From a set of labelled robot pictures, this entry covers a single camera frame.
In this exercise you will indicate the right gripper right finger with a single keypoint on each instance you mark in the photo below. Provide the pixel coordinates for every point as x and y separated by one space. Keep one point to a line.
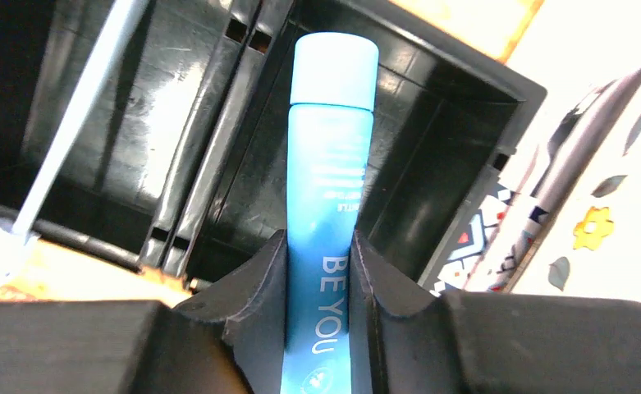
405 340

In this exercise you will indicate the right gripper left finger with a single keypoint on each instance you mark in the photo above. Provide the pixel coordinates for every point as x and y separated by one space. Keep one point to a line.
228 338

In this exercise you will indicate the pink handled fork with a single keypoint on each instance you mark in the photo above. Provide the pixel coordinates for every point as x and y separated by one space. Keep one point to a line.
508 245

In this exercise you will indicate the light blue toothbrush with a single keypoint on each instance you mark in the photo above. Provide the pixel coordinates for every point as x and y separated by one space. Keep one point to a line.
16 238

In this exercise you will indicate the blue toothpaste tube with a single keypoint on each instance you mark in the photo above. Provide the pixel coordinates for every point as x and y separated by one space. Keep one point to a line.
330 124

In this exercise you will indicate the black compartment organizer box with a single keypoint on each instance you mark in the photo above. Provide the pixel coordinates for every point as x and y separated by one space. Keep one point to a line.
181 165

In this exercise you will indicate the square floral plate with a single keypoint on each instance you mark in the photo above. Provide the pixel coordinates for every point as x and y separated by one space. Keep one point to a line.
593 247

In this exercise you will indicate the patterned white placemat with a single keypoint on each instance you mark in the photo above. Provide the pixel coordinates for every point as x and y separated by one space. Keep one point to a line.
585 54

